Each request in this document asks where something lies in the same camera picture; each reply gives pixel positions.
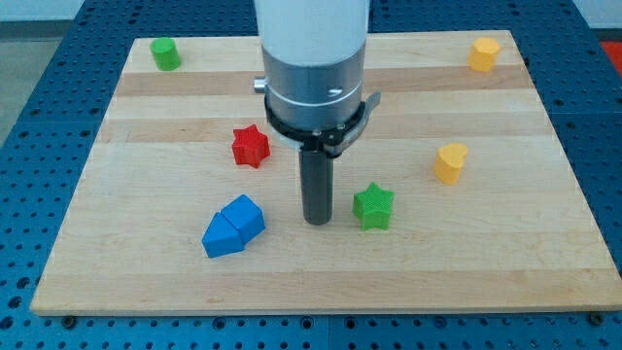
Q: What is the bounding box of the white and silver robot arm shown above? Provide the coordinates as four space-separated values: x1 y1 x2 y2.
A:
254 0 370 131

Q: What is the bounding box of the wooden board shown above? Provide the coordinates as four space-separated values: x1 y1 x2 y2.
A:
31 30 621 316

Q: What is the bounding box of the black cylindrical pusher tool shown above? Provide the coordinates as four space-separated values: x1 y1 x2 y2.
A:
299 150 333 226

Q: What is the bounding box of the red star block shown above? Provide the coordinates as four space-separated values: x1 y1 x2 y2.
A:
231 124 270 168

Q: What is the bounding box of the green star block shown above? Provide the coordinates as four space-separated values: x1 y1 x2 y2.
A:
353 182 395 230

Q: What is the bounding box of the blue cube block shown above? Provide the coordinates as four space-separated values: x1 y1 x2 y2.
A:
221 194 265 244

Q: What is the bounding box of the yellow heart block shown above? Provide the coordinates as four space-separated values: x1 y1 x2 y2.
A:
433 143 468 185

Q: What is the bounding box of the green cylinder block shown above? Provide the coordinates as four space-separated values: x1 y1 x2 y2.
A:
150 37 181 71

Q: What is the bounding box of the yellow hexagon block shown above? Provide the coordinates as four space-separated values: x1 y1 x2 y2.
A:
467 37 501 72

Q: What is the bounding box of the black clamp ring with lever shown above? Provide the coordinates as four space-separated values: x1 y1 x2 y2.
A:
263 91 382 158

